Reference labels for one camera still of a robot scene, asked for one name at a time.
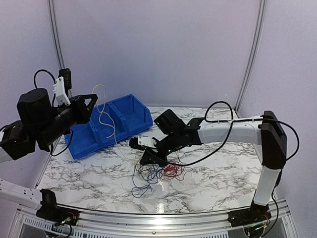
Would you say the red wire bundle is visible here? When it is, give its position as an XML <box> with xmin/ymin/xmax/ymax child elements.
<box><xmin>158</xmin><ymin>158</ymin><xmax>189</xmax><ymax>181</ymax></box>

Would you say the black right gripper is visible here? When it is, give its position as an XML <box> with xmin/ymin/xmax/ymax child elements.
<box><xmin>140</xmin><ymin>131</ymin><xmax>182</xmax><ymax>167</ymax></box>

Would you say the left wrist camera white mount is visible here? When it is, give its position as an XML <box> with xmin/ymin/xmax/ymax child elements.
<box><xmin>52</xmin><ymin>68</ymin><xmax>72</xmax><ymax>106</ymax></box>

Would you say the blue three-compartment plastic bin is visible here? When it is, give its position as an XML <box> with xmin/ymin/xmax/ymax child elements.
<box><xmin>64</xmin><ymin>94</ymin><xmax>153</xmax><ymax>160</ymax></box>

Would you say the left aluminium frame post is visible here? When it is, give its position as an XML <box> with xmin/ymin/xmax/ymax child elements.
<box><xmin>47</xmin><ymin>0</ymin><xmax>65</xmax><ymax>69</ymax></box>

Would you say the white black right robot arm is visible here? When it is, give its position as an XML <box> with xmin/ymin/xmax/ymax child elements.
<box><xmin>130</xmin><ymin>110</ymin><xmax>293</xmax><ymax>227</ymax></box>

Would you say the aluminium frame post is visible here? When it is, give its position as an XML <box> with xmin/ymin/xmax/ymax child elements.
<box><xmin>47</xmin><ymin>0</ymin><xmax>65</xmax><ymax>69</ymax></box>
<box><xmin>234</xmin><ymin>0</ymin><xmax>267</xmax><ymax>114</ymax></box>

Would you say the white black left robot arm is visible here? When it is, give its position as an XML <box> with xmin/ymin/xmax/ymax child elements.
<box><xmin>0</xmin><ymin>88</ymin><xmax>98</xmax><ymax>226</ymax></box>

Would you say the right aluminium frame post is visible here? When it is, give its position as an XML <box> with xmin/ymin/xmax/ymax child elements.
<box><xmin>234</xmin><ymin>0</ymin><xmax>267</xmax><ymax>114</ymax></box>

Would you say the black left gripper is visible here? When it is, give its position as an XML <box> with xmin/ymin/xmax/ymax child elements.
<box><xmin>37</xmin><ymin>94</ymin><xmax>98</xmax><ymax>148</ymax></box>

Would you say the blue wire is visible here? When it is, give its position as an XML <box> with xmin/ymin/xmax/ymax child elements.
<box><xmin>131</xmin><ymin>158</ymin><xmax>165</xmax><ymax>199</ymax></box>

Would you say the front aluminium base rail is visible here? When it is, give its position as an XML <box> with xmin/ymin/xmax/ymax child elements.
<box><xmin>8</xmin><ymin>199</ymin><xmax>299</xmax><ymax>238</ymax></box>

